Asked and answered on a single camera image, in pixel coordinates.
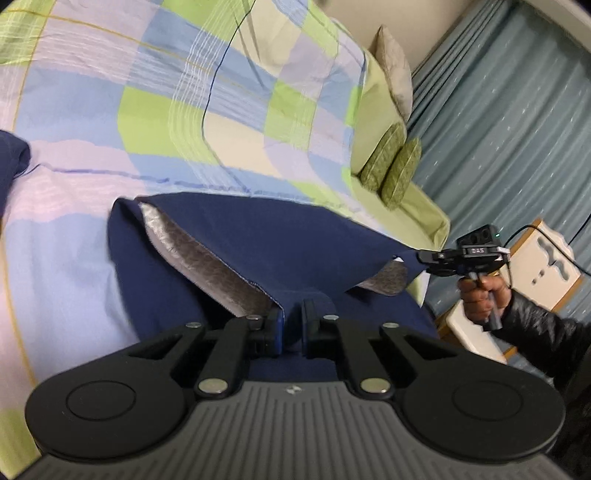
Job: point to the light green bed sheet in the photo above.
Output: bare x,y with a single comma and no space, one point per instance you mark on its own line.
374,110

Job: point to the checked pastel blanket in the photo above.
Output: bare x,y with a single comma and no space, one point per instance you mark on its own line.
138,92

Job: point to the person's right forearm black sleeve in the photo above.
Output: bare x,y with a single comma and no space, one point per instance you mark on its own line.
540,332

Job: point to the white wooden nightstand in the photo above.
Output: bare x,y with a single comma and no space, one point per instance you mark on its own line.
549,272

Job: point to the person's right hand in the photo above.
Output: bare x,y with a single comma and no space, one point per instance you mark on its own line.
475,302

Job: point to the navy cloth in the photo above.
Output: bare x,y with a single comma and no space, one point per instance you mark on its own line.
11,157

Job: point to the grey pillow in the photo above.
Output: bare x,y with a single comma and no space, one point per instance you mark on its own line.
395,69

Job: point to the blue-grey curtain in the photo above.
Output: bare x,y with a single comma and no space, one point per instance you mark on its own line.
508,115

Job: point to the navy fleece-lined garment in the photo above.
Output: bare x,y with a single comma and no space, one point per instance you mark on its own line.
277,240

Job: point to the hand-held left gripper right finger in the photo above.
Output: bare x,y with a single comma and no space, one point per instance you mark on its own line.
305,325

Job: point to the green patterned cushion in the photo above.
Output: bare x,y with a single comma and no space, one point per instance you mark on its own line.
401,173
383,157

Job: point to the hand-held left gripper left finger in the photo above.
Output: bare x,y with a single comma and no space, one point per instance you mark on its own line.
276,333

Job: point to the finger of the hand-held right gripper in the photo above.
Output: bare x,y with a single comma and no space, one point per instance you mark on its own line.
431,261

